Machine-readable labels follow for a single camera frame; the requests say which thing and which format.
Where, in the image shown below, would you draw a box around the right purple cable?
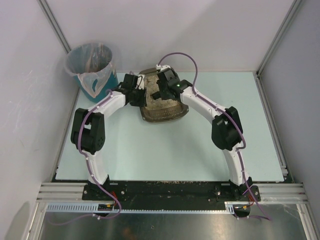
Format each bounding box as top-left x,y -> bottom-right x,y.
158,51 -> 273,221

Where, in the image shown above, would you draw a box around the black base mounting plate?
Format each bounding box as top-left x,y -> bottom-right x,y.
82,180 -> 261,211

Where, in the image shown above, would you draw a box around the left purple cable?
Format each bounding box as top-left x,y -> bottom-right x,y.
47,88 -> 123,226

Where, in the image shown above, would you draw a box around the aluminium frame rail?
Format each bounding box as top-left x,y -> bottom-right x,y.
256,183 -> 308,204

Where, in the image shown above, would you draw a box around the grey slotted cable duct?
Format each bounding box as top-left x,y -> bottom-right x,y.
46,201 -> 253,215

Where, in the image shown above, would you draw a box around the purple cable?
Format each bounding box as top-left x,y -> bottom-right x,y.
158,51 -> 273,221
47,88 -> 123,226

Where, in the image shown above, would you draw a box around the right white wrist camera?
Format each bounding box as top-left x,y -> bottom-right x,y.
155,64 -> 171,72

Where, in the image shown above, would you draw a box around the teal trash bin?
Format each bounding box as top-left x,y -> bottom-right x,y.
65,42 -> 119,103

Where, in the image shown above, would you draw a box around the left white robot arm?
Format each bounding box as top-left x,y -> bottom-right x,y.
70,73 -> 147,185

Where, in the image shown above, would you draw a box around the clear plastic bin liner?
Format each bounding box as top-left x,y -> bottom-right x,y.
64,42 -> 118,98

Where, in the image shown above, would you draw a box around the black litter scoop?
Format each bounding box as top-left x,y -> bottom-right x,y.
150,91 -> 162,100

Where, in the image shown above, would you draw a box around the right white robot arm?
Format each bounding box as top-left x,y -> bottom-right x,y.
152,65 -> 258,202

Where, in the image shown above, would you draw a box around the brown litter box tray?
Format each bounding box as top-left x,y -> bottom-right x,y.
139,68 -> 189,123

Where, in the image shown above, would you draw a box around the cat litter pellets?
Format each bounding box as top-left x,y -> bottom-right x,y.
144,75 -> 180,111

